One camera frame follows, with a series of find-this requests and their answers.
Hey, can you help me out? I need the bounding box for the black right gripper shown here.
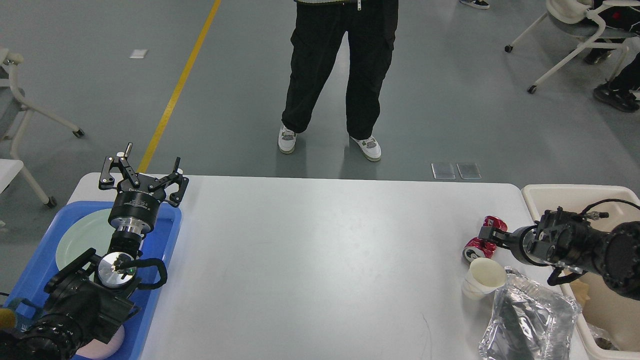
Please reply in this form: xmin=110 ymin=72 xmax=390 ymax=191
xmin=478 ymin=225 xmax=538 ymax=266

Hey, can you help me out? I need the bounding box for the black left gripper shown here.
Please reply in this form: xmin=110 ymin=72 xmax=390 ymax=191
xmin=98 ymin=143 xmax=190 ymax=235

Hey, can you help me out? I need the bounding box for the red wrapper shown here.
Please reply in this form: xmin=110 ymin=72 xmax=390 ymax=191
xmin=462 ymin=215 xmax=508 ymax=263

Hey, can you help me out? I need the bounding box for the mint green plate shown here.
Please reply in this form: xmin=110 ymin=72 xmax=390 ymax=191
xmin=55 ymin=209 xmax=116 ymax=271

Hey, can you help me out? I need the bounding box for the brown paper bag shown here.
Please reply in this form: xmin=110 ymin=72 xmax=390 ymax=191
xmin=569 ymin=279 xmax=591 ymax=308

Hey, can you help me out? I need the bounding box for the teal HOME mug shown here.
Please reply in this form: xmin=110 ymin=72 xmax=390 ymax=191
xmin=0 ymin=297 xmax=43 ymax=332

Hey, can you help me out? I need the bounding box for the pink HOME mug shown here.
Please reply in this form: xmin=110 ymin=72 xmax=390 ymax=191
xmin=76 ymin=325 xmax=126 ymax=360

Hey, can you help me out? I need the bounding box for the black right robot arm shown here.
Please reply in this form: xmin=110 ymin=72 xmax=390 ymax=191
xmin=478 ymin=203 xmax=640 ymax=300

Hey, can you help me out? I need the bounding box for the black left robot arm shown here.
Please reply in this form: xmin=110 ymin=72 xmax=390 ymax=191
xmin=1 ymin=143 xmax=189 ymax=360

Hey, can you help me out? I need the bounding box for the blue plastic tray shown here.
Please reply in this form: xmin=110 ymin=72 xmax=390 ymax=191
xmin=1 ymin=201 xmax=182 ymax=360

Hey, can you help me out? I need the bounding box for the floor outlet plate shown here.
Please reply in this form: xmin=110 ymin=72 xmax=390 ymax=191
xmin=430 ymin=162 xmax=457 ymax=180
xmin=455 ymin=162 xmax=482 ymax=180

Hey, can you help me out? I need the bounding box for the crumpled aluminium foil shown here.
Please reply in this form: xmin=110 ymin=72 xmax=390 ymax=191
xmin=478 ymin=266 xmax=582 ymax=360

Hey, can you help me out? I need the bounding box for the white chair left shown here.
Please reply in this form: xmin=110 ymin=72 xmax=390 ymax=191
xmin=1 ymin=47 xmax=85 ymax=208

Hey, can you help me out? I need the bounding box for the seated person in black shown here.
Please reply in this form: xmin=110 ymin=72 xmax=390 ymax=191
xmin=583 ymin=0 xmax=640 ymax=113

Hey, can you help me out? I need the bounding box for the person in jeans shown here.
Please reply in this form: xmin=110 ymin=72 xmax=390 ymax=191
xmin=459 ymin=0 xmax=490 ymax=10

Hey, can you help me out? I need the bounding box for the person in grey sweater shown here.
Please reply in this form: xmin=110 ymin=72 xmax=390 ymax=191
xmin=278 ymin=0 xmax=400 ymax=163

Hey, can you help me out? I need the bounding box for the white office chair right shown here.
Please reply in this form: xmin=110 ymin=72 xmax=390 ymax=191
xmin=504 ymin=0 xmax=640 ymax=94

